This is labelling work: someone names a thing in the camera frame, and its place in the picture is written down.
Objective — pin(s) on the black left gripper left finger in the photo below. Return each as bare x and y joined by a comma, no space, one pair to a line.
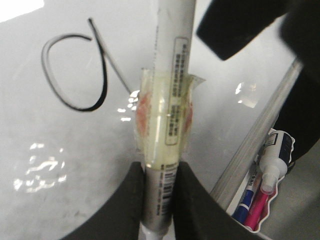
119,218

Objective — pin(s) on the white black whiteboard marker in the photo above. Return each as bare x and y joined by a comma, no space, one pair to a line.
175,20

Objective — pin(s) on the aluminium whiteboard frame rail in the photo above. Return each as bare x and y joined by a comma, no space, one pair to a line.
228,184

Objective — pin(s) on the white cleaner spray bottle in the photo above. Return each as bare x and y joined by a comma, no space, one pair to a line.
275,160

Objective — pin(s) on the white corrugated pen tray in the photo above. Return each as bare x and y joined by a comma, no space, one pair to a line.
266,211

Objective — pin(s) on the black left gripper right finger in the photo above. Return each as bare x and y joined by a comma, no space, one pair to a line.
197,216

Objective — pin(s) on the red magnet taped to marker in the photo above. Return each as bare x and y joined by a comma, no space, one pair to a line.
143,115

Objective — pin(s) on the white whiteboard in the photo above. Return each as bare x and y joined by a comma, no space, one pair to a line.
40,197

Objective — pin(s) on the blue marker pen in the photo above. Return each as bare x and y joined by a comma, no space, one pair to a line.
242,210

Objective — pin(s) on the pink marker pen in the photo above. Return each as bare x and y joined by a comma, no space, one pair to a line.
256,210

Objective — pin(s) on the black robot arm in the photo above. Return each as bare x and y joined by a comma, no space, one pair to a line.
232,108

